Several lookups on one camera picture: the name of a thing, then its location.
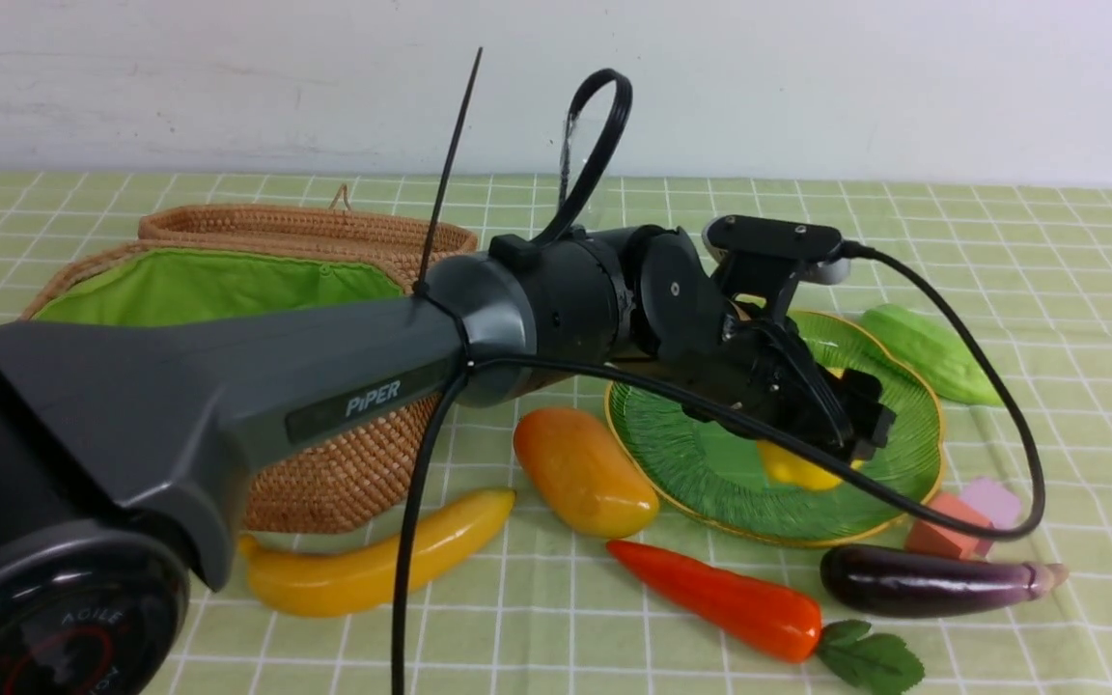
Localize green glass leaf plate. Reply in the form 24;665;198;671
603;311;946;548

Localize woven wicker basket green lining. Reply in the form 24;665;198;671
21;240;570;536

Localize green toy bitter gourd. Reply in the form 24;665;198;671
858;302;1004;406

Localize purple foam cube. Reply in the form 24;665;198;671
953;478;1023;559

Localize orange toy carrot green leaves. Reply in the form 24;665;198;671
605;540;926;694

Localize green checkered tablecloth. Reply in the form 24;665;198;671
0;172;1112;694

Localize woven wicker basket lid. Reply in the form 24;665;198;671
139;183;479;292

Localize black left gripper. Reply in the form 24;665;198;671
682;302;896;461

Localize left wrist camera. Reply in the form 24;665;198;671
702;214;851;286

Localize yellow toy banana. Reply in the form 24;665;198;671
238;487;516;619

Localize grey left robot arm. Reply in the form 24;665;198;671
0;217;895;694

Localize black cable tie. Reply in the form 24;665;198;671
413;44;485;330

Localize yellow toy lemon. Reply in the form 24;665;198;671
756;440;844;493

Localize red foam cube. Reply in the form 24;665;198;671
905;492;992;560

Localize orange toy mango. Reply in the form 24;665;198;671
513;406;661;540

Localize purple toy eggplant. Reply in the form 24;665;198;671
820;544;1070;619

